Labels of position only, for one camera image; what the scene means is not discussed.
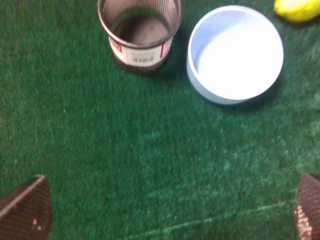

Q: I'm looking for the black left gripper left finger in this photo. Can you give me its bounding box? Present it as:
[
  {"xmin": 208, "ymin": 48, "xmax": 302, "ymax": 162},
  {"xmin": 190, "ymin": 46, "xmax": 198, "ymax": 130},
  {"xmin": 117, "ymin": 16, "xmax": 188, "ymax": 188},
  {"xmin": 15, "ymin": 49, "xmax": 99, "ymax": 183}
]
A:
[{"xmin": 0, "ymin": 175, "xmax": 53, "ymax": 240}]

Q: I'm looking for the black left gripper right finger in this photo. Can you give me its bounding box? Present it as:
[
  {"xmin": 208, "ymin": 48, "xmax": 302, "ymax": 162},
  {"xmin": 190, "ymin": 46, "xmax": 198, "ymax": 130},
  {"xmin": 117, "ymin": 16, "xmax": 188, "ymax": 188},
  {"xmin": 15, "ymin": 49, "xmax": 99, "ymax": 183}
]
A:
[{"xmin": 293, "ymin": 173, "xmax": 320, "ymax": 240}]

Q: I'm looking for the black mesh pen holder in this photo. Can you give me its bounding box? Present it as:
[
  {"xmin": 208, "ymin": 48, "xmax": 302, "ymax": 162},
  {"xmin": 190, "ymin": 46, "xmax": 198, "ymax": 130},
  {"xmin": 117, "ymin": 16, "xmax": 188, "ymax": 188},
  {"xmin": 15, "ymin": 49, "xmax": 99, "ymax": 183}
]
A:
[{"xmin": 97, "ymin": 0, "xmax": 183, "ymax": 74}]

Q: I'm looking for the green velvet table cloth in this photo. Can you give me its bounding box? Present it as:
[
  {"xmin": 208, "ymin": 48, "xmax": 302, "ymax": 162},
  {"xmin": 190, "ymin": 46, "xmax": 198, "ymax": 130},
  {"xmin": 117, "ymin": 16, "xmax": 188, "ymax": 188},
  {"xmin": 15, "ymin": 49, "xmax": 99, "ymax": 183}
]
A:
[{"xmin": 0, "ymin": 0, "xmax": 320, "ymax": 240}]

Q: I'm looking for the light blue bowl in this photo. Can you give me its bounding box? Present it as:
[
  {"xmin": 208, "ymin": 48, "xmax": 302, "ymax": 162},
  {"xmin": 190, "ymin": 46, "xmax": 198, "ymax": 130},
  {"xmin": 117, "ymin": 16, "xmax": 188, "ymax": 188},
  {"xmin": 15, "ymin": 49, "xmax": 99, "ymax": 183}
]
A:
[{"xmin": 186, "ymin": 5, "xmax": 284, "ymax": 105}]

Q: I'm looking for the yellow green lemon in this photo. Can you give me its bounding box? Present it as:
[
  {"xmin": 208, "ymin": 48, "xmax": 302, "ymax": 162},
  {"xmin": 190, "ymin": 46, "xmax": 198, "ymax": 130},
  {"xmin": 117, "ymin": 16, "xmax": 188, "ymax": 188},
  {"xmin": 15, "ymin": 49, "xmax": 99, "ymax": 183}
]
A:
[{"xmin": 273, "ymin": 0, "xmax": 320, "ymax": 23}]

